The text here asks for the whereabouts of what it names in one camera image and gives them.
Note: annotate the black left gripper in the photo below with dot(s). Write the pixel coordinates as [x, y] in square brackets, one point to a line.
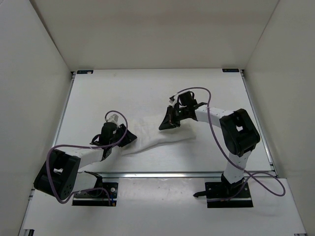
[129, 137]

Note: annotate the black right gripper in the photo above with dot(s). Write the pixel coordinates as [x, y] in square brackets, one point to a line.
[170, 121]

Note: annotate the white fabric skirt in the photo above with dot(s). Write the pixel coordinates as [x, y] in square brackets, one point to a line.
[149, 136]

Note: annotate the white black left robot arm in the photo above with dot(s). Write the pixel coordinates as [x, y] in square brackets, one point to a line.
[58, 174]

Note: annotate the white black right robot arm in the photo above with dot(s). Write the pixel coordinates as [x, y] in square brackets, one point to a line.
[239, 133]

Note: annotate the right blue corner label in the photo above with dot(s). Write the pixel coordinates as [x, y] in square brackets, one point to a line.
[230, 70]

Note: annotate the blue corner label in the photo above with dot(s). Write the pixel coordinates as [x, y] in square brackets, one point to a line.
[84, 72]
[230, 70]

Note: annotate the left blue corner label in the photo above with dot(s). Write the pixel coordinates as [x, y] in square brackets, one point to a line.
[84, 72]

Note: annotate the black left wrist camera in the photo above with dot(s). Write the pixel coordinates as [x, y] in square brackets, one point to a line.
[108, 132]

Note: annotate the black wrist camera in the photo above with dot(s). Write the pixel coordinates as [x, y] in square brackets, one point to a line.
[187, 99]
[108, 132]

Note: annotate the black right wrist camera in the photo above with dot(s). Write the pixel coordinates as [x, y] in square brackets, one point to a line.
[187, 99]

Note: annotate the aluminium table edge rail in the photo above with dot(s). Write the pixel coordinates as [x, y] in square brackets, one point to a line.
[160, 174]

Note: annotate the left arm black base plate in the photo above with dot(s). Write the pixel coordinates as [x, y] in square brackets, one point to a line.
[98, 198]

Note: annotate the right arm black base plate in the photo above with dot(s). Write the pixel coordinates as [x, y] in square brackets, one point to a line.
[222, 195]

